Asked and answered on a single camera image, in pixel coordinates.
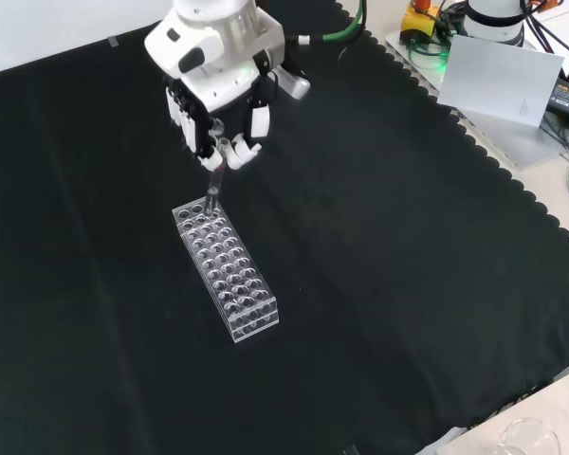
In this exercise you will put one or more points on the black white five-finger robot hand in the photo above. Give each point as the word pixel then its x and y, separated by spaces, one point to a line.
pixel 213 71

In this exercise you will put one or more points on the clear glass test tube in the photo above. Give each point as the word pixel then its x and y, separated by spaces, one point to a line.
pixel 214 186

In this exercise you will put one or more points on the clear plastic test tube rack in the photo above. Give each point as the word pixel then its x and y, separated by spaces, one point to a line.
pixel 227 275

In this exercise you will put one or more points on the grey tape strip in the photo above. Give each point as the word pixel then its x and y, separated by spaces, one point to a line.
pixel 352 450
pixel 114 42

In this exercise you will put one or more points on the yellow stop button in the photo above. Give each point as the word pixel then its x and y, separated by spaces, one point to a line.
pixel 419 21

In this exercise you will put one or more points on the black bench cloth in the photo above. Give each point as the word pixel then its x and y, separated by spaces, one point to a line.
pixel 360 246

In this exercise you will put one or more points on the pale board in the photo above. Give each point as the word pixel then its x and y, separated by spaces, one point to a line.
pixel 498 80

